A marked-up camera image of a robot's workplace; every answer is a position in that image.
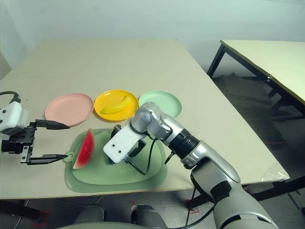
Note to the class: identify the grey robot left leg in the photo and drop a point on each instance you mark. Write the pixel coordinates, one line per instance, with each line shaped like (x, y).
(90, 214)

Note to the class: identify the yellow round plate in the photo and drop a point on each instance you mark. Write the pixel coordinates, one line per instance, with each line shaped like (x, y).
(107, 100)

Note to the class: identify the grey robot right leg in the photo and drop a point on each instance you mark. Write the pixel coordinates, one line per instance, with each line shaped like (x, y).
(147, 215)

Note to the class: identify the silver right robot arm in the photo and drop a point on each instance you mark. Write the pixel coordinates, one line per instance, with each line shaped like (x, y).
(209, 157)

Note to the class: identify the clear plastic corner film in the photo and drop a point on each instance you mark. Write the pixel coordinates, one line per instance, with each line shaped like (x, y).
(274, 173)

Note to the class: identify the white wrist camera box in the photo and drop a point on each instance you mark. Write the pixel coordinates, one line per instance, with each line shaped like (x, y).
(13, 117)
(121, 143)

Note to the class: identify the red watermelon slice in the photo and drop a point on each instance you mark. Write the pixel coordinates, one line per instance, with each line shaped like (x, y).
(85, 150)

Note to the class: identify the black metal table frame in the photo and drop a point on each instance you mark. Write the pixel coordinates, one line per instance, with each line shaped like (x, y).
(274, 187)

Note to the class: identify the green silicone cutting mat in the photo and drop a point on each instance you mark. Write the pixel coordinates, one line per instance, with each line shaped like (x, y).
(114, 177)

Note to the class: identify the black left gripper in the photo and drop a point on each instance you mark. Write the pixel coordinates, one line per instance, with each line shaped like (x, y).
(19, 140)

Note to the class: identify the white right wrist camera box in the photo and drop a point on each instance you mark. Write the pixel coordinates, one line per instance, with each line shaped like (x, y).
(121, 143)

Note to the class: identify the mint green round plate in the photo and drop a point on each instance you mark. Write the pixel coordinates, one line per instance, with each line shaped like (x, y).
(166, 101)

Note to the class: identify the grey robot leg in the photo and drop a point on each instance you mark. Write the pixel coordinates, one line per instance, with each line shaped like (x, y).
(90, 214)
(147, 215)

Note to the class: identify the beige side table black legs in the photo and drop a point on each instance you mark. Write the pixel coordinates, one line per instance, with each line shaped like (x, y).
(274, 59)

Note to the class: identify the grey robot torso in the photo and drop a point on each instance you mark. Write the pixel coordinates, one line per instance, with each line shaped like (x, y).
(114, 225)

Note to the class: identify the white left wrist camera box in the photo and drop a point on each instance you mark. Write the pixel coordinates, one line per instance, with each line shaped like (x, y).
(13, 117)

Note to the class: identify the pink round plate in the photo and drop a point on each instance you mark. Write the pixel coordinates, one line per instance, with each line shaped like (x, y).
(69, 111)

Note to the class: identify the yellow banana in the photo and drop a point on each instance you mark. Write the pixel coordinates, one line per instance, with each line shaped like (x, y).
(116, 107)

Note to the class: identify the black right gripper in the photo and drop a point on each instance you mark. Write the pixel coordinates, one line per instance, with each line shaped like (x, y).
(139, 146)

